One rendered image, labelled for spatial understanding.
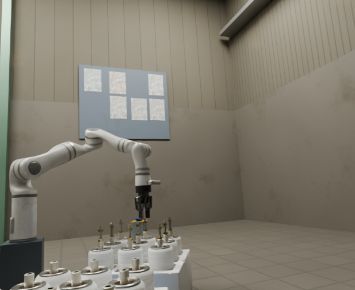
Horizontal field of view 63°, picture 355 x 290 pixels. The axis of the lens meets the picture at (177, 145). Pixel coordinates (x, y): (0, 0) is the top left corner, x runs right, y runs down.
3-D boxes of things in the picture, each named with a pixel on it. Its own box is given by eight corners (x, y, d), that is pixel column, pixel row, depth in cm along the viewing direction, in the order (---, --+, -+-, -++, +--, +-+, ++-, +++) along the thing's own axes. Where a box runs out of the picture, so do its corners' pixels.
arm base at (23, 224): (8, 243, 109) (10, 197, 112) (12, 240, 118) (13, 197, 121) (35, 240, 113) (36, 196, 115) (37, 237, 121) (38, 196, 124)
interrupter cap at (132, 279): (103, 290, 65) (103, 287, 65) (113, 280, 72) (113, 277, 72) (136, 289, 64) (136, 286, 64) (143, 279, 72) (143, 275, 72)
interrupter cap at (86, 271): (75, 277, 77) (75, 274, 77) (86, 269, 85) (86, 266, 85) (103, 275, 77) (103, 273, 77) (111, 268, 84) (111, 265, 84)
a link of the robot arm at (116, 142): (132, 134, 147) (132, 150, 150) (93, 125, 159) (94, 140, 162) (120, 139, 140) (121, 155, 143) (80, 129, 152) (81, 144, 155)
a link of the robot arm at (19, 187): (7, 158, 119) (6, 201, 116) (22, 156, 114) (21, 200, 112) (28, 160, 127) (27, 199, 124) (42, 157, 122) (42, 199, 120)
